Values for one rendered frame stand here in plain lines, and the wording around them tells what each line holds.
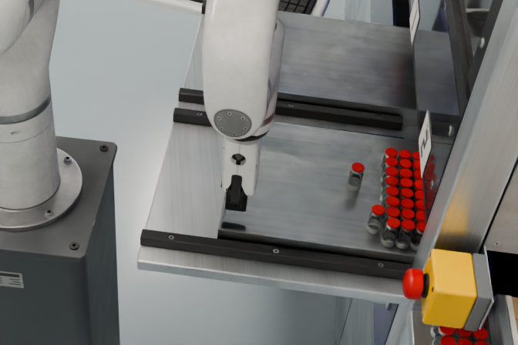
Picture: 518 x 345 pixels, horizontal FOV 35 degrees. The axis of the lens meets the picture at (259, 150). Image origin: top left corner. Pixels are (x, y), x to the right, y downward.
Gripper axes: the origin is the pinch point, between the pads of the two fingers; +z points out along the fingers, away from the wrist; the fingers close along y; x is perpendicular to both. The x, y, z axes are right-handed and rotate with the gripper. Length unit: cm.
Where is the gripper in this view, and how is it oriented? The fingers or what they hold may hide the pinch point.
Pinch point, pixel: (237, 198)
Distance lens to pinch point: 125.3
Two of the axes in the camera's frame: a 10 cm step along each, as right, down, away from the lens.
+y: 0.9, -6.7, 7.4
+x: -9.9, -1.2, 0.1
